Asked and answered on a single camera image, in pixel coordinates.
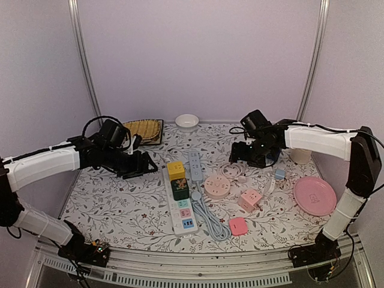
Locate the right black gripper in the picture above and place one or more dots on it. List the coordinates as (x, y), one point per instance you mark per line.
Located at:
(239, 153)

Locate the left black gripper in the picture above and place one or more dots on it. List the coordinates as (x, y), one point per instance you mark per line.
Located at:
(136, 168)

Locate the yellow cube adapter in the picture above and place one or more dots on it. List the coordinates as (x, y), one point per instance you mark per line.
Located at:
(176, 170)

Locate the small light blue plug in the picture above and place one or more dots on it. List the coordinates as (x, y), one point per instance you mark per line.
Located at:
(280, 174)

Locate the green patterned cube adapter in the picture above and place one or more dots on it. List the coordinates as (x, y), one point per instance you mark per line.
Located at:
(180, 189)

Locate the white plug adapter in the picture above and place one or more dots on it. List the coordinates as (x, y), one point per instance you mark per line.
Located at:
(269, 187)

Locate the pink cube socket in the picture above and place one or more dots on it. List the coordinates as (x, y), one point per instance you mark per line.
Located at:
(248, 200)

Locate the pink round socket base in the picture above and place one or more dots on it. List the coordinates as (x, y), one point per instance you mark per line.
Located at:
(217, 187)

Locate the white long power strip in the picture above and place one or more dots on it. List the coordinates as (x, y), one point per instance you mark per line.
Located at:
(181, 212)

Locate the light blue power strip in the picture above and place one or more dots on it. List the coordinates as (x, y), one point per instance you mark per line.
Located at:
(216, 229)

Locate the pink square plug adapter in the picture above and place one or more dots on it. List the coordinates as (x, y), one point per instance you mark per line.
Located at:
(238, 226)

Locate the dark blue cube adapter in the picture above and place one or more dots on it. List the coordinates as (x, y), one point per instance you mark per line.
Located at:
(273, 155)

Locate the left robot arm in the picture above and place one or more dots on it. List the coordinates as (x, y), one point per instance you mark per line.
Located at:
(76, 153)

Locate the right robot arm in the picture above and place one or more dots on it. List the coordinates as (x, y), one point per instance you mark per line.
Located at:
(348, 158)

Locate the yellow woven mat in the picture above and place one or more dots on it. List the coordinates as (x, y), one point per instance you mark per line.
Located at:
(150, 130)

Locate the cream cup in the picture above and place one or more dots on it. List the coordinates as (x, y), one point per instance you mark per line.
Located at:
(300, 156)

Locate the white ceramic bowl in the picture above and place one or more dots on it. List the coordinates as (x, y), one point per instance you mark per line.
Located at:
(187, 122)

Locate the pink plate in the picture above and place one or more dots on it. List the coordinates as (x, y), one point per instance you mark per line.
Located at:
(314, 196)

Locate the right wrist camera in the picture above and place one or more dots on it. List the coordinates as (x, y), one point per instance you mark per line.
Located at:
(254, 120)

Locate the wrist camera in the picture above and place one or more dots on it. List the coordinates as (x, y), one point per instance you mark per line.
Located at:
(111, 134)
(254, 120)

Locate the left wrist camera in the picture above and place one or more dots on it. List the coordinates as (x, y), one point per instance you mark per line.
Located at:
(111, 134)

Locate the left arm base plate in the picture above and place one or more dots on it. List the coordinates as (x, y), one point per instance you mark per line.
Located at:
(95, 253)

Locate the front aluminium rail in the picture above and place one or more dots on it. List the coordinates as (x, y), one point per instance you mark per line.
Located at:
(267, 268)

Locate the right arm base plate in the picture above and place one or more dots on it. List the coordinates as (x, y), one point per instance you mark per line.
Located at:
(312, 254)

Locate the right aluminium frame post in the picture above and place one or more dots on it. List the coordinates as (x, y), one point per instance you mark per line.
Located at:
(318, 43)

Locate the aluminium frame post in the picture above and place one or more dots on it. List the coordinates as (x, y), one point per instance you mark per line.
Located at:
(318, 43)
(81, 49)

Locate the left aluminium frame post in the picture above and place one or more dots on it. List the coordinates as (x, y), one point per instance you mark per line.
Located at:
(81, 49)

